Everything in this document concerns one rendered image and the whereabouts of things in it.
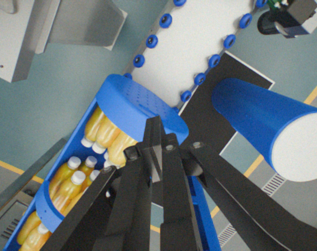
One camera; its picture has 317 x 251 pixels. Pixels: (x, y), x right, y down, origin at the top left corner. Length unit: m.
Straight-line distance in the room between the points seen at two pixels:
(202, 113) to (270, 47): 0.75
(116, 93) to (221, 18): 0.45
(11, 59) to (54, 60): 1.16
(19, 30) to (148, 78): 0.40
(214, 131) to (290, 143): 0.95
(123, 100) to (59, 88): 1.45
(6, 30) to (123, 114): 0.41
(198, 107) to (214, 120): 0.18
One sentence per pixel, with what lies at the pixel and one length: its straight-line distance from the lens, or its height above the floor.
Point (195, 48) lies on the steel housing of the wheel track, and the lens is 0.73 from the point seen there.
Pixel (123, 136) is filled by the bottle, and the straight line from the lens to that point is 0.52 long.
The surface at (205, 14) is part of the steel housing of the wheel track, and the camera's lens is 0.74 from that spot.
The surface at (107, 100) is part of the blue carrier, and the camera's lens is 0.48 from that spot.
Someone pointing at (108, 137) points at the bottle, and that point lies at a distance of 0.57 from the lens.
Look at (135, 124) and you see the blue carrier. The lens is 0.45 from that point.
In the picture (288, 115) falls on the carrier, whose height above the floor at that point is 0.99.
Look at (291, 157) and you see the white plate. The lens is 0.86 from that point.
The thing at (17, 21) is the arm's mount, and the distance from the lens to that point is 0.69.
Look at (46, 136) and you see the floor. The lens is 2.10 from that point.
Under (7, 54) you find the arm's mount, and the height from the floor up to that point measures 1.07.
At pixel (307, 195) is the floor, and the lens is 2.71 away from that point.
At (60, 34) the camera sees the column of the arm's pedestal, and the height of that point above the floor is 0.88.
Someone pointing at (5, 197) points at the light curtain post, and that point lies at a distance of 1.47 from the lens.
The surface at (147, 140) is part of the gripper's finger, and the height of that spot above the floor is 1.51.
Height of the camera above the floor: 1.65
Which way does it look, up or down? 69 degrees down
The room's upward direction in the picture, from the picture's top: 179 degrees counter-clockwise
